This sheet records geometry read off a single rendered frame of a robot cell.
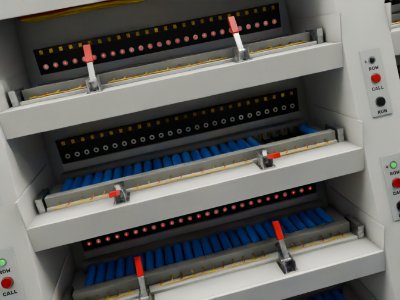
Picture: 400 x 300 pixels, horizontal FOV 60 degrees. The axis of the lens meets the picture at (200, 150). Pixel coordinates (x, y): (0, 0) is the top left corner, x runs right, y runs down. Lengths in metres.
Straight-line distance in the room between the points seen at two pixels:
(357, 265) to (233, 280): 0.23
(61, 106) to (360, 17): 0.55
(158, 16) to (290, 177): 0.46
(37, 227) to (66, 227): 0.05
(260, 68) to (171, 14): 0.30
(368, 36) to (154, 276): 0.60
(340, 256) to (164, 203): 0.35
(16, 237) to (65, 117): 0.21
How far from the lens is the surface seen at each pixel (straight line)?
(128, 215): 0.61
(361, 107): 0.70
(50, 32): 0.87
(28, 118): 0.64
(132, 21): 0.84
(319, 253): 0.73
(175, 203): 0.61
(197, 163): 0.65
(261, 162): 0.63
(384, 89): 0.72
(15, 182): 0.65
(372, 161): 0.71
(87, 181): 0.71
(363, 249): 0.74
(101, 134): 0.77
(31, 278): 0.67
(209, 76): 0.61
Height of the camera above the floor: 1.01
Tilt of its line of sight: 3 degrees down
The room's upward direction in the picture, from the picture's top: 13 degrees counter-clockwise
